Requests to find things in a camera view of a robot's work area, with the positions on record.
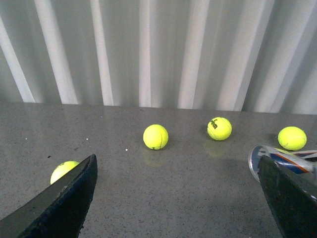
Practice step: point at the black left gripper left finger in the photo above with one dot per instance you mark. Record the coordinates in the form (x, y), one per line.
(60, 210)

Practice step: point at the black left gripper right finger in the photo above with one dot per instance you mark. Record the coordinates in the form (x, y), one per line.
(291, 199)

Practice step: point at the clear Wilson tennis ball can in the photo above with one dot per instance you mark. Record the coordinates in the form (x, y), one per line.
(299, 162)

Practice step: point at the far left yellow tennis ball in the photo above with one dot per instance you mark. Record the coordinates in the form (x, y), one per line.
(62, 169)

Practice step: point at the right yellow tennis ball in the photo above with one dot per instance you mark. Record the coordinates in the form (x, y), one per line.
(292, 138)

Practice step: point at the middle yellow Wilson tennis ball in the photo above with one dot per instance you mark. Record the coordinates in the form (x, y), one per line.
(219, 128)

